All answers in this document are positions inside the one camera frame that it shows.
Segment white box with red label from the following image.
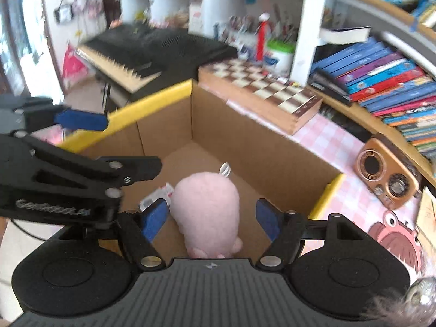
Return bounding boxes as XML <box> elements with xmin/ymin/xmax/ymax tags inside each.
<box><xmin>188</xmin><ymin>2</ymin><xmax>205</xmax><ymax>35</ymax></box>

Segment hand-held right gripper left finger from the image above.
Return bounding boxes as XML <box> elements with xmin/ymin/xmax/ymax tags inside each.
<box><xmin>116</xmin><ymin>198</ymin><xmax>171</xmax><ymax>270</ymax></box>

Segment green white pen holder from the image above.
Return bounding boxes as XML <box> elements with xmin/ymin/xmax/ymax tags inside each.
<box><xmin>265</xmin><ymin>37</ymin><xmax>296</xmax><ymax>75</ymax></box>

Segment black electronic keyboard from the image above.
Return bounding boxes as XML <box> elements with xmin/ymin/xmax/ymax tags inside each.
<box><xmin>75</xmin><ymin>24</ymin><xmax>238</xmax><ymax>93</ymax></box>

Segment row of colourful books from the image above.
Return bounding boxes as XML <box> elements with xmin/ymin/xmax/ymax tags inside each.
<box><xmin>308</xmin><ymin>36</ymin><xmax>436</xmax><ymax>159</ymax></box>

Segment white red small packet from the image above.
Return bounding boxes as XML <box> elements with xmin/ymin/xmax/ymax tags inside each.
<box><xmin>139</xmin><ymin>182</ymin><xmax>176</xmax><ymax>212</ymax></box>

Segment wooden chessboard case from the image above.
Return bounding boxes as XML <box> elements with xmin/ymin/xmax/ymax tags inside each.
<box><xmin>198</xmin><ymin>58</ymin><xmax>323</xmax><ymax>135</ymax></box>

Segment pink checked cloth desktop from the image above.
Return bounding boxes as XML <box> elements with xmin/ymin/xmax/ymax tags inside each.
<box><xmin>41</xmin><ymin>97</ymin><xmax>436</xmax><ymax>280</ymax></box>

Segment pink backpack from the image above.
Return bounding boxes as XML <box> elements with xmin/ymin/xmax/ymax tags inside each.
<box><xmin>61</xmin><ymin>43</ymin><xmax>90</xmax><ymax>82</ymax></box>

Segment black keyboard stand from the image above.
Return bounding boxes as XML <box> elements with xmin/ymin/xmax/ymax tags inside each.
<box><xmin>95</xmin><ymin>71</ymin><xmax>130</xmax><ymax>113</ymax></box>

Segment yellow cardboard box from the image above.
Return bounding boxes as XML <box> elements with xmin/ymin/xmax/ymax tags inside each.
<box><xmin>59</xmin><ymin>78</ymin><xmax>344</xmax><ymax>263</ymax></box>

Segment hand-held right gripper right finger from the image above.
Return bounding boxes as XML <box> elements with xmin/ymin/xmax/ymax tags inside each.
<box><xmin>255</xmin><ymin>198</ymin><xmax>372</xmax><ymax>270</ymax></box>

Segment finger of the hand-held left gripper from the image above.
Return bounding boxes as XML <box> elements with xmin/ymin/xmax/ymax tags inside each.
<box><xmin>0</xmin><ymin>133</ymin><xmax>163</xmax><ymax>201</ymax></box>
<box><xmin>0</xmin><ymin>95</ymin><xmax>109</xmax><ymax>133</ymax></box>

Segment red white figurine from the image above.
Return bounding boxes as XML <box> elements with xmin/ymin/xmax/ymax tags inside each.
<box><xmin>255</xmin><ymin>13</ymin><xmax>271</xmax><ymax>62</ymax></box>

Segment copper retro radio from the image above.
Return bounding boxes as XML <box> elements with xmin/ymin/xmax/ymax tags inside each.
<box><xmin>357</xmin><ymin>133</ymin><xmax>423</xmax><ymax>211</ymax></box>

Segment white shelf unit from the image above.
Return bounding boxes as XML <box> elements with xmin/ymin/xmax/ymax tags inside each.
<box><xmin>119</xmin><ymin>0</ymin><xmax>328</xmax><ymax>86</ymax></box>

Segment silver ball charm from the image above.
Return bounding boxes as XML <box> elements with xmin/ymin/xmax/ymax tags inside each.
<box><xmin>407</xmin><ymin>277</ymin><xmax>436</xmax><ymax>309</ymax></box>

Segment grey fur pompom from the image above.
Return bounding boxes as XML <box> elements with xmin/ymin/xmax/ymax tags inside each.
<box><xmin>361</xmin><ymin>286</ymin><xmax>436</xmax><ymax>327</ymax></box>

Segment white black hanging bag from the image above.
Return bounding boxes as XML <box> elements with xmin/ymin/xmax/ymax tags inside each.
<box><xmin>54</xmin><ymin>0</ymin><xmax>75</xmax><ymax>24</ymax></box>

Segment black white paperback book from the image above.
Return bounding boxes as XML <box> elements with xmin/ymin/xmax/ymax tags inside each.
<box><xmin>320</xmin><ymin>26</ymin><xmax>372</xmax><ymax>46</ymax></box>

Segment pink plush toy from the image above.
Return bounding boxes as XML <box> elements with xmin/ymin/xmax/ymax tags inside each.
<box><xmin>169</xmin><ymin>162</ymin><xmax>243</xmax><ymax>259</ymax></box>

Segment brown cardboard pieces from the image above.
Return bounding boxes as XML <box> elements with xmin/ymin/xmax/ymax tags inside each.
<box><xmin>416</xmin><ymin>186</ymin><xmax>436</xmax><ymax>246</ymax></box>

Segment wooden bookshelf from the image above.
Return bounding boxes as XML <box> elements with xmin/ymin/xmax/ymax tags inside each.
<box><xmin>307</xmin><ymin>0</ymin><xmax>436</xmax><ymax>178</ymax></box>

